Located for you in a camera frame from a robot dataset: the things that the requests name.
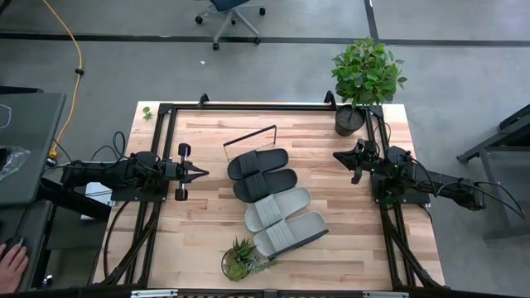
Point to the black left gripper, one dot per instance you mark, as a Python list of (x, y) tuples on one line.
[(182, 171)]

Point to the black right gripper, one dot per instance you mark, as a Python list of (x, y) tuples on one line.
[(367, 157)]

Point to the black rubber slide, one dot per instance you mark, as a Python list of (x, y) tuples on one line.
[(265, 185), (256, 163)]

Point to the grey rubber slide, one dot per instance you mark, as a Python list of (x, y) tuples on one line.
[(279, 209), (296, 232)]

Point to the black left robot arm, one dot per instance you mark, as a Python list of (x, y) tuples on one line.
[(116, 171)]

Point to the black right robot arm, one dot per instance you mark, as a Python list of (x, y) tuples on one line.
[(447, 186)]

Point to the small green leaf sprig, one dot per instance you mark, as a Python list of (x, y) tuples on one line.
[(147, 112)]

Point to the potted leafy green plant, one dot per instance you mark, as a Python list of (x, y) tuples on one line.
[(366, 72)]

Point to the potted green succulent plant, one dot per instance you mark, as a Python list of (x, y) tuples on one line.
[(242, 258)]

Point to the white flat box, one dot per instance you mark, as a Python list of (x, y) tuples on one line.
[(97, 192)]

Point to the dark metal side table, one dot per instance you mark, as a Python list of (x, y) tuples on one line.
[(494, 186)]

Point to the dark grey low desk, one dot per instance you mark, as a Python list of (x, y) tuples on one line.
[(37, 223)]

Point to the office chair with wheels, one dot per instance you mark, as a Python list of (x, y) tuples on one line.
[(227, 4)]

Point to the clear plastic bag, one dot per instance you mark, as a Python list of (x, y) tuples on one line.
[(14, 159)]

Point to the black computer mouse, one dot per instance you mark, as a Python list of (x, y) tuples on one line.
[(15, 241)]

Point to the person's hand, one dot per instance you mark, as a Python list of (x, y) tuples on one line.
[(12, 269)]

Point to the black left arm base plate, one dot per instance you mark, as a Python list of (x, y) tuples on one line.
[(136, 196)]

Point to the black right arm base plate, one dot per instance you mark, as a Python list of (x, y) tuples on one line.
[(408, 199)]

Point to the black metal table frame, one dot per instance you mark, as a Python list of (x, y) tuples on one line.
[(269, 107)]

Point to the wooden shelf with black frame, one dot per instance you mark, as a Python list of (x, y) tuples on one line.
[(298, 244)]

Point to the silver aluminium bracket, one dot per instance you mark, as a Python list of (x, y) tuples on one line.
[(154, 294), (385, 295)]

